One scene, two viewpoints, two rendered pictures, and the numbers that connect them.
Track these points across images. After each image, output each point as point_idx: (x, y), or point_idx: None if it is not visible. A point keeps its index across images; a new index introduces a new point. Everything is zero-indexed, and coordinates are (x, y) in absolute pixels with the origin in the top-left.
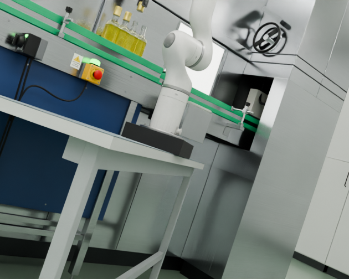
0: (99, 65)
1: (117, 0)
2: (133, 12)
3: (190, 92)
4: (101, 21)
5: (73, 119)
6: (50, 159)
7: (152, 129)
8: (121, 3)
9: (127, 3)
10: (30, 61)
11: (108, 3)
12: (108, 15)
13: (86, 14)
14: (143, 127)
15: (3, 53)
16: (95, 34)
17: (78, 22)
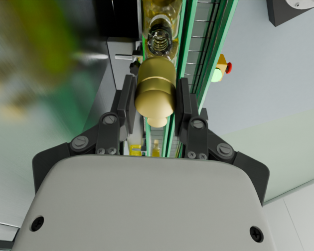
0: (221, 71)
1: (56, 131)
2: None
3: None
4: (96, 88)
5: (228, 59)
6: None
7: (313, 7)
8: (45, 118)
9: (17, 107)
10: None
11: (78, 130)
12: (83, 94)
13: (90, 115)
14: (300, 14)
15: None
16: (203, 102)
17: (99, 106)
